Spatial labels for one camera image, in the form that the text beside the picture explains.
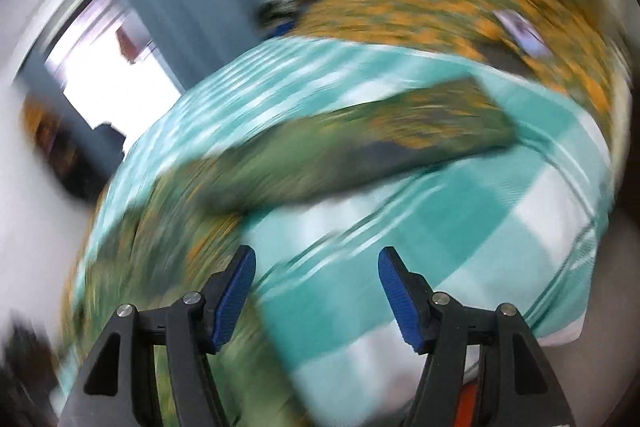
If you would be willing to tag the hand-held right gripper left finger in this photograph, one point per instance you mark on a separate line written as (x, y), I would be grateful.
(232, 297)

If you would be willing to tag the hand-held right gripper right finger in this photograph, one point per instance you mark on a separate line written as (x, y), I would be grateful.
(400, 297)

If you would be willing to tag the green floral cloth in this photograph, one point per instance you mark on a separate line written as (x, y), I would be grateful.
(350, 142)

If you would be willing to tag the teal checked blanket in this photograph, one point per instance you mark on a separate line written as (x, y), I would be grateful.
(450, 217)

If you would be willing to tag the orange cloth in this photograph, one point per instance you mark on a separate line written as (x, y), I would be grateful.
(470, 407)

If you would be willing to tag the dark item on windowsill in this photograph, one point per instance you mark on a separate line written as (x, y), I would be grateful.
(109, 138)

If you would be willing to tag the dark bag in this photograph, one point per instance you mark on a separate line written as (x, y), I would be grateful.
(65, 162)

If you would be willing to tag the window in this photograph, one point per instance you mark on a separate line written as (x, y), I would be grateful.
(100, 72)

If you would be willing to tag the red hanging garment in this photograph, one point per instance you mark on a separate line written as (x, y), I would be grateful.
(131, 43)

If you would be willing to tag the smartphone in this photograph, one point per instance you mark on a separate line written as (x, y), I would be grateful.
(522, 34)

